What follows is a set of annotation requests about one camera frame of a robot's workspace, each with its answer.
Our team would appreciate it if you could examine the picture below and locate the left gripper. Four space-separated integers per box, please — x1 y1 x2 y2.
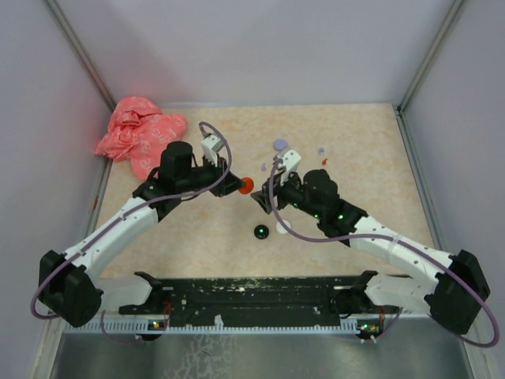
178 152 245 197

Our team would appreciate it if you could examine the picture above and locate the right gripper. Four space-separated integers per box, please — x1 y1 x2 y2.
252 166 324 220

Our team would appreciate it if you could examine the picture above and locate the orange earbud charging case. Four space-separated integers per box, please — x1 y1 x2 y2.
239 177 255 194

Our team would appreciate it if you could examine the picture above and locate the black earbud charging case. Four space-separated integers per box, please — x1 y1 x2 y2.
253 224 270 240

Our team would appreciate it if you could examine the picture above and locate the white earbud charging case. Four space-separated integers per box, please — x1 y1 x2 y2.
275 220 291 235

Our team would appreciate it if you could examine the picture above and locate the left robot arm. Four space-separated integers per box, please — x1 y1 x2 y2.
35 134 244 327

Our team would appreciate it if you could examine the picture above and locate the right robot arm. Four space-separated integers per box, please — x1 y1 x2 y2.
251 169 490 336

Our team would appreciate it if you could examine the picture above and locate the purple earbud charging case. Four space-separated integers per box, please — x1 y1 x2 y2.
273 138 288 152

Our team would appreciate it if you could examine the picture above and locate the pink crumpled cloth bag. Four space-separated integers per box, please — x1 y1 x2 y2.
95 96 188 181

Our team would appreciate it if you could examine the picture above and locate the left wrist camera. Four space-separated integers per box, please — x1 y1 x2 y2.
200 133 224 167

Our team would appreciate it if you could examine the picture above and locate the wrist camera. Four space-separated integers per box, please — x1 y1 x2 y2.
274 149 301 171
200 133 224 167

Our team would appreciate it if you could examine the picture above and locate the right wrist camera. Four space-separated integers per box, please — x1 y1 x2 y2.
274 149 301 171

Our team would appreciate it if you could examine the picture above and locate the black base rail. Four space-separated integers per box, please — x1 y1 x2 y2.
119 272 379 328

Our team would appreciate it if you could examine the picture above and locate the white cable duct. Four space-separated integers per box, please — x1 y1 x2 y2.
84 315 366 336

